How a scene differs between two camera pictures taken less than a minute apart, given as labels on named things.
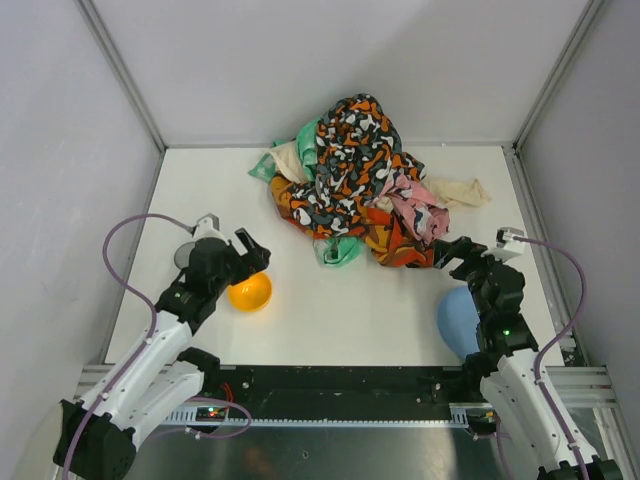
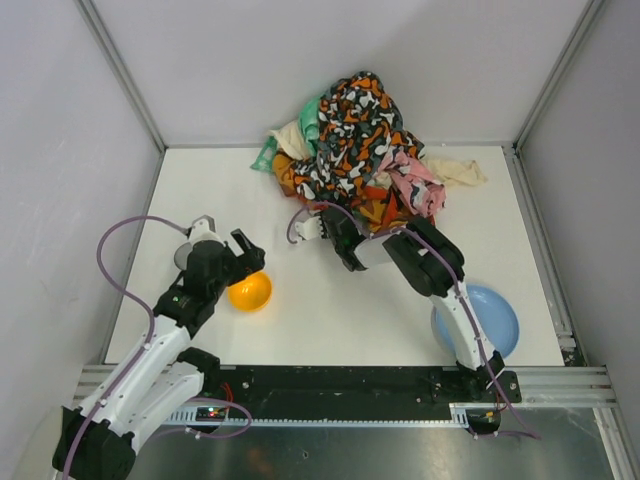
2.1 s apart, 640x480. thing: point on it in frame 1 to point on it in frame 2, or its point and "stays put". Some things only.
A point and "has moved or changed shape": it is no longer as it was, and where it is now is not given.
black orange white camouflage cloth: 358,154 has moved or changed shape
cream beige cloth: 446,195 to 453,173
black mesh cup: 182,255 stays put
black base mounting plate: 339,388 stays put
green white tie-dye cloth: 333,251 to 309,120
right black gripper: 465,262 to 338,228
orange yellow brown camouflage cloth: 387,241 has moved or changed shape
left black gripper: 239,258 stays put
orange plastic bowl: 250,294 stays put
